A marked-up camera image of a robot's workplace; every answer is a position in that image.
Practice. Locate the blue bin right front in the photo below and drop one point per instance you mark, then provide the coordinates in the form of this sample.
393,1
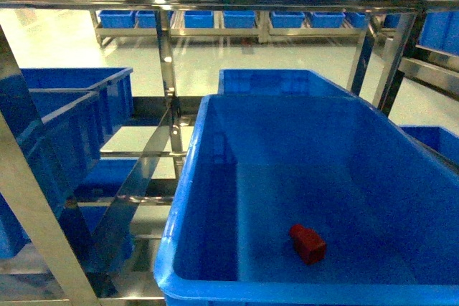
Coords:
256,165

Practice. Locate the blue bin left front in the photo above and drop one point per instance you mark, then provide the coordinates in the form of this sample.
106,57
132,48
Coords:
58,133

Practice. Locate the blue bin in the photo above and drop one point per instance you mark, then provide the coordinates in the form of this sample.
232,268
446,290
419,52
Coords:
113,85
58,133
256,165

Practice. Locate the red block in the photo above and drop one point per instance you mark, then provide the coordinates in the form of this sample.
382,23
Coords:
308,244

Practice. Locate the blue bin left rear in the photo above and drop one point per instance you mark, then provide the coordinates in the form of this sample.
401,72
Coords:
113,85

